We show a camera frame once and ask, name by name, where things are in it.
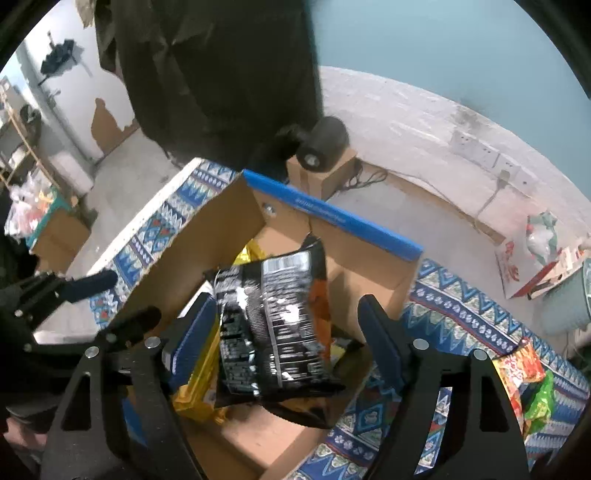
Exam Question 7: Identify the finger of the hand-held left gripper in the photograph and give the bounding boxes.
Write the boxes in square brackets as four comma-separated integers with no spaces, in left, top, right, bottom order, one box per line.
[14,270,119,324]
[18,307,162,356]

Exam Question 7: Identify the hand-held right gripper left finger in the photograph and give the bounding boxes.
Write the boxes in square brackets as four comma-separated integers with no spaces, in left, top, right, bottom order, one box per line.
[41,292,220,480]

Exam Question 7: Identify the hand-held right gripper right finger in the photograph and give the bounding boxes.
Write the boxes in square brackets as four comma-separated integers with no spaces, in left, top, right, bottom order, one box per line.
[358,294,532,480]

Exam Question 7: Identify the long yellow snack packet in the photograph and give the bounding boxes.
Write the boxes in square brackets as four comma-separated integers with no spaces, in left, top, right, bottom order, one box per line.
[172,239,269,423]

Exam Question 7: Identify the small black snack packet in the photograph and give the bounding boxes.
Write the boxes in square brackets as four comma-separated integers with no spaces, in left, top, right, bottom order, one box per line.
[203,233,347,409]

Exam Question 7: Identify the blue cardboard box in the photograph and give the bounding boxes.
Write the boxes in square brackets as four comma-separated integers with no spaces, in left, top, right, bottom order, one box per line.
[99,168,424,480]

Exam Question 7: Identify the person's left forearm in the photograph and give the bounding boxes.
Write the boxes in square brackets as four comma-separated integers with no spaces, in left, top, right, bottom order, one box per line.
[0,406,47,480]

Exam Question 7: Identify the large brown cardboard box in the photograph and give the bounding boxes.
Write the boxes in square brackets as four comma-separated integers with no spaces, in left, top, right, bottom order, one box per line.
[30,205,90,273]

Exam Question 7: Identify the blue patterned blanket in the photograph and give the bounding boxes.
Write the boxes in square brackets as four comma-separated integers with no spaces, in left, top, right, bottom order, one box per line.
[88,157,591,480]

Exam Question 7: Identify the plastic bag with packets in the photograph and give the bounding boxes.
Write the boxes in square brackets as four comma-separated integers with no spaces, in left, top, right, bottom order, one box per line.
[4,175,61,241]

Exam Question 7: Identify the white bundle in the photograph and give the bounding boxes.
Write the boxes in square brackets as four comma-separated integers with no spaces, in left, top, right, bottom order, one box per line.
[48,152,95,195]

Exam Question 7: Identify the orange red snack packet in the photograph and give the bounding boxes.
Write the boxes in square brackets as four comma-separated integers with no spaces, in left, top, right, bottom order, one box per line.
[492,339,548,439]

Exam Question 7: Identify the red white paper bag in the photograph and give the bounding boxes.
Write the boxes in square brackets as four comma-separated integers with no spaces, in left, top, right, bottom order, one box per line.
[494,237,561,301]

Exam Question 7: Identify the wooden rack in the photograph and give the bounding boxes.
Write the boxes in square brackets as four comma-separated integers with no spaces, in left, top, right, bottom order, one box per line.
[0,76,61,185]

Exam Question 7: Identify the small brown cardboard box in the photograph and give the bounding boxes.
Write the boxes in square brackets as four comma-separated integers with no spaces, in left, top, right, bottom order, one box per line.
[286,148,358,201]

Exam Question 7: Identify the green snack packet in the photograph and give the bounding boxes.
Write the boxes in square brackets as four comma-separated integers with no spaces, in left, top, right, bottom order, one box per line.
[524,369,555,435]

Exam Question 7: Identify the grey waste bin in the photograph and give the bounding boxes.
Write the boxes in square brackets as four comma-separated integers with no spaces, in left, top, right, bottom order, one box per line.
[540,263,591,335]

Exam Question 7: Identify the crumpled plastic waste bundle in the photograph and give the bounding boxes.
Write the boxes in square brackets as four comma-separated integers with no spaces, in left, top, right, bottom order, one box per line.
[526,210,561,264]

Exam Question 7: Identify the light wooden pieces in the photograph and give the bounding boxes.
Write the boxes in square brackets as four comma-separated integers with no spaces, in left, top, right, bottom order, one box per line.
[558,247,589,273]

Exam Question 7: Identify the dark hanging item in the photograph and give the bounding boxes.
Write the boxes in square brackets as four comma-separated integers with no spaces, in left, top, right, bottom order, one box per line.
[39,41,77,77]

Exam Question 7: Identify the dark hanging cloth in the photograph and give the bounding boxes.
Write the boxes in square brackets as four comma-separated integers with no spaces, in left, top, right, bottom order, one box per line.
[95,0,324,176]

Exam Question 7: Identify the black cable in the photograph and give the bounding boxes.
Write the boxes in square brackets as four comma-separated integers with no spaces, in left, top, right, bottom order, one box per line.
[342,159,389,190]

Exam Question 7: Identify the grey plug with cable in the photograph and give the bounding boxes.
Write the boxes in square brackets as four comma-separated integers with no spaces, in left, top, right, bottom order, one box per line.
[475,171,511,222]

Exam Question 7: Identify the white wall socket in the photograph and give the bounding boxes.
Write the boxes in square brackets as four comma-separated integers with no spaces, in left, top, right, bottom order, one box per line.
[450,129,476,155]
[512,161,539,190]
[494,152,520,178]
[471,141,499,167]

